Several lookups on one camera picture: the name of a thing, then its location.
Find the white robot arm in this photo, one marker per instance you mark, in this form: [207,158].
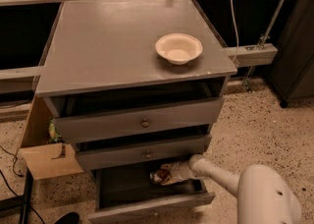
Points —
[263,196]

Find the dark cabinet at right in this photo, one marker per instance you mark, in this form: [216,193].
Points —
[292,71]

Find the grey drawer cabinet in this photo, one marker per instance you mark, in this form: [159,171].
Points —
[103,58]

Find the white paper bowl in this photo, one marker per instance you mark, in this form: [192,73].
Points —
[178,48]

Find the green snack bag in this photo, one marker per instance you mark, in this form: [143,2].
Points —
[54,136]

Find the grey drawer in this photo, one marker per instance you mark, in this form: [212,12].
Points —
[126,192]
[121,123]
[141,152]

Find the grey middle drawer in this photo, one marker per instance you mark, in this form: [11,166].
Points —
[141,152]

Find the wooden side board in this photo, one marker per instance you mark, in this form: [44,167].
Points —
[43,158]

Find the black shoe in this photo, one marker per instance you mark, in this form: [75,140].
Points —
[69,218]

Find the grey top drawer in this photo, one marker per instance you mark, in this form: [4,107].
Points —
[121,123]

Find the black stand leg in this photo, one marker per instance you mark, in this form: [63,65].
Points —
[25,208]

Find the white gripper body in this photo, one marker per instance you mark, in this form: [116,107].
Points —
[179,171]

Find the crushed red coke can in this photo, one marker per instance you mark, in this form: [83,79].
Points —
[159,176]

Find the grey bottom drawer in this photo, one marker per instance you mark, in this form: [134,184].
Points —
[126,192]

